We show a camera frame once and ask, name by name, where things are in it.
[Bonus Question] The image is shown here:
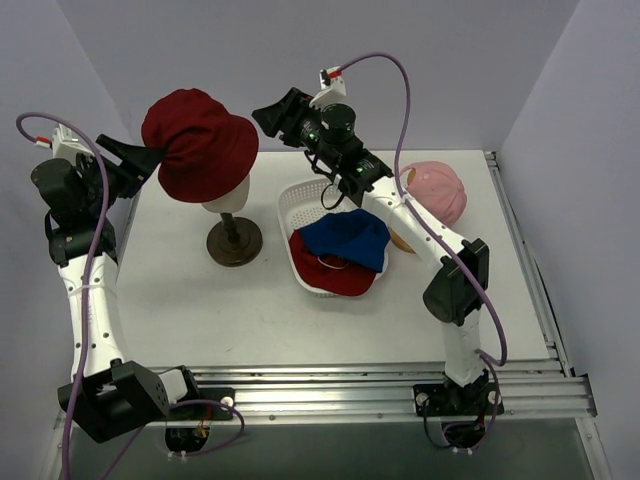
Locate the dark red bucket hat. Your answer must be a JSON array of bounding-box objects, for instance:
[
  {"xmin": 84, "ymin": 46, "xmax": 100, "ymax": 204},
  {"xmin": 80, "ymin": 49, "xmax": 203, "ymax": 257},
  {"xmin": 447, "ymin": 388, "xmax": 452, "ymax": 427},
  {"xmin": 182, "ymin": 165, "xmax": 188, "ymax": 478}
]
[{"xmin": 141, "ymin": 88, "xmax": 259, "ymax": 203}]

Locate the blue bucket hat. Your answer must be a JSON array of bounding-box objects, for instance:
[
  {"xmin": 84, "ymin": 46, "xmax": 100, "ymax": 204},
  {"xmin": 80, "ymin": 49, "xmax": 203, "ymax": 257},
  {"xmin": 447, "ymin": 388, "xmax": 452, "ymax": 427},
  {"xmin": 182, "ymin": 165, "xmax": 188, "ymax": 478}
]
[{"xmin": 299, "ymin": 209, "xmax": 391, "ymax": 273}]

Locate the pink baseball cap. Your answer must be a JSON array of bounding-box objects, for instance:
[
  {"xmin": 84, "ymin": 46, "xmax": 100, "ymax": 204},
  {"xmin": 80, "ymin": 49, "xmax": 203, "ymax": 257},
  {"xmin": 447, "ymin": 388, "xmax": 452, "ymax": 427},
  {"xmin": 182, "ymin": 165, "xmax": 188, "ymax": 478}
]
[{"xmin": 400, "ymin": 161, "xmax": 467, "ymax": 227}]

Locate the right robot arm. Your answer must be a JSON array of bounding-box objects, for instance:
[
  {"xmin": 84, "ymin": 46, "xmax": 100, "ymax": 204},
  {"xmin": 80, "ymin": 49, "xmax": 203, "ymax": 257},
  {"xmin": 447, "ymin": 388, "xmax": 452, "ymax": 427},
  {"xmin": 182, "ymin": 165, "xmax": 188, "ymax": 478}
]
[{"xmin": 252, "ymin": 88, "xmax": 490, "ymax": 413}]

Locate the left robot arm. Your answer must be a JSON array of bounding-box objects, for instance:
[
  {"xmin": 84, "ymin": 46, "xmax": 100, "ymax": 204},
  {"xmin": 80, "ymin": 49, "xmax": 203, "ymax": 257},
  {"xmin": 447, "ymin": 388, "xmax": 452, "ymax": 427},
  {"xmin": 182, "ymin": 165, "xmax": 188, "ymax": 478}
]
[{"xmin": 31, "ymin": 125, "xmax": 202, "ymax": 443}]

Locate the white plastic basket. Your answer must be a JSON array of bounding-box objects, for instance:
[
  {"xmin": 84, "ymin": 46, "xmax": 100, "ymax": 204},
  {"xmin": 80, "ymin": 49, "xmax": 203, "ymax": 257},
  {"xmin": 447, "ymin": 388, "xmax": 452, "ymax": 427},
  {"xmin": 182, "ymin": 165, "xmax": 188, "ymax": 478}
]
[{"xmin": 276, "ymin": 180, "xmax": 344, "ymax": 298}]

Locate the cream mannequin head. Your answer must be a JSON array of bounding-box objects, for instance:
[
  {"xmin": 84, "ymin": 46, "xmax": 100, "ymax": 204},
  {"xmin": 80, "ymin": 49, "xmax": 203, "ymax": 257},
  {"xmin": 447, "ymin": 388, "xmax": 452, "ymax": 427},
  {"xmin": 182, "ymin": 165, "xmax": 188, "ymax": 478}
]
[{"xmin": 202, "ymin": 174, "xmax": 250, "ymax": 214}]

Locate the dark round mannequin stand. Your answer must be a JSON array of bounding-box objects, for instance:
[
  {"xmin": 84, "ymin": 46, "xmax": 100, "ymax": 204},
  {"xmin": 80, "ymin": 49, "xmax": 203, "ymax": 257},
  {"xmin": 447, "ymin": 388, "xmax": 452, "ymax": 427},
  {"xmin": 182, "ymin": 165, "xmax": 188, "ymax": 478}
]
[{"xmin": 206, "ymin": 213, "xmax": 263, "ymax": 267}]

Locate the wooden hat stand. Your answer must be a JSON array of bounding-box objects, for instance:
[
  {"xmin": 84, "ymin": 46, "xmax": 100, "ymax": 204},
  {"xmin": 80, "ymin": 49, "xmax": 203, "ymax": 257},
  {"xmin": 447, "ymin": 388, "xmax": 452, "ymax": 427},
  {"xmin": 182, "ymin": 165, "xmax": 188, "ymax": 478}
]
[{"xmin": 389, "ymin": 229, "xmax": 415, "ymax": 254}]

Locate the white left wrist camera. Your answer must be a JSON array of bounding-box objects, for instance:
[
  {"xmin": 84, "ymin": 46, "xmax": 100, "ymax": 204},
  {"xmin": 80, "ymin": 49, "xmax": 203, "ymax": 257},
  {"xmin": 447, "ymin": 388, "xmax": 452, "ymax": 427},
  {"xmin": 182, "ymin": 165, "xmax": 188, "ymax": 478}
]
[{"xmin": 35, "ymin": 124, "xmax": 91, "ymax": 163}]

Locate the red cap with strap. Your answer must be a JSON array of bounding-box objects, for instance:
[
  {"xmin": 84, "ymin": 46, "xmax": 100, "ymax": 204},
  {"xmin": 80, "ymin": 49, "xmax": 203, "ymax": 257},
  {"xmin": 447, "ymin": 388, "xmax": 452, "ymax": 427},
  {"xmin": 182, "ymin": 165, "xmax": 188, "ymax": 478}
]
[{"xmin": 289, "ymin": 230, "xmax": 378, "ymax": 297}]

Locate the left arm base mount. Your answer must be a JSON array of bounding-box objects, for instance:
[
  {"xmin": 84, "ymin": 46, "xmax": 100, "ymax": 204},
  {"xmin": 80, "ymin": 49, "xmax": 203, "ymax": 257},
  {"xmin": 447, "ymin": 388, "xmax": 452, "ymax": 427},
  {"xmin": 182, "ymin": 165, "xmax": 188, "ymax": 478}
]
[{"xmin": 162, "ymin": 387, "xmax": 235, "ymax": 455}]

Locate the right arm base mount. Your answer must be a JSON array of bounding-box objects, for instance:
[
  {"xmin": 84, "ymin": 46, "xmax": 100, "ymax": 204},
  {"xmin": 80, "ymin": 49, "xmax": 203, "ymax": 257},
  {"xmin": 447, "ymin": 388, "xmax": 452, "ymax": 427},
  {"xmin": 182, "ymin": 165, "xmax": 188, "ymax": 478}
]
[{"xmin": 412, "ymin": 382, "xmax": 505, "ymax": 455}]

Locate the aluminium rail frame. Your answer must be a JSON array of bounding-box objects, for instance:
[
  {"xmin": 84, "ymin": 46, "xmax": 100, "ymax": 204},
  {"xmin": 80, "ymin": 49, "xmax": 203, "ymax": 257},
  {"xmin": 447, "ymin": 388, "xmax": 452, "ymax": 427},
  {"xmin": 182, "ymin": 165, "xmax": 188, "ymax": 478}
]
[{"xmin": 84, "ymin": 151, "xmax": 596, "ymax": 426}]

